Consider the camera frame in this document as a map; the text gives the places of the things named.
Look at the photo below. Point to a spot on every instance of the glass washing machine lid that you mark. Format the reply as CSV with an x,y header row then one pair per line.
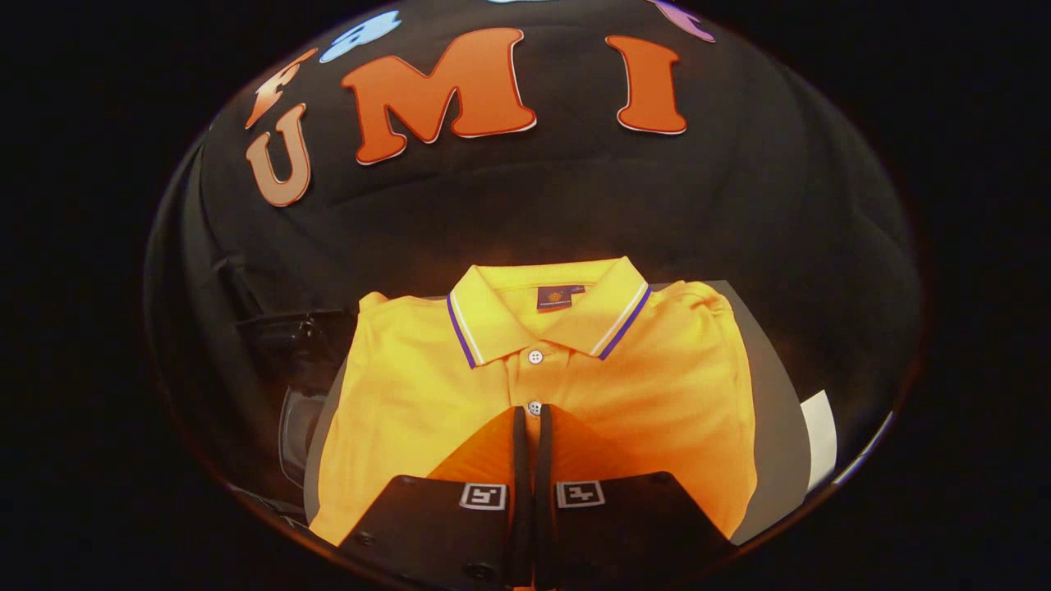
x,y
296,341

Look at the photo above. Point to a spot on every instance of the yellow polo shirt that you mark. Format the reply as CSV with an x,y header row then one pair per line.
x,y
410,410

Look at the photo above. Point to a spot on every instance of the black backdrop cloth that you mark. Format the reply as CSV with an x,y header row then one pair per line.
x,y
575,205

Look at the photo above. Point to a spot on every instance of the white panel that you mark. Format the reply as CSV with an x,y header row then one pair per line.
x,y
819,435

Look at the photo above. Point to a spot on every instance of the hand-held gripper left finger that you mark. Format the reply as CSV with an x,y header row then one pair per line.
x,y
519,525

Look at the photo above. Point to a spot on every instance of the dark washing machine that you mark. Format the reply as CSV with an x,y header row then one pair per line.
x,y
304,427

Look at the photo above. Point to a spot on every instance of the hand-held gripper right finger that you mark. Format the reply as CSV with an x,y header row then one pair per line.
x,y
543,525

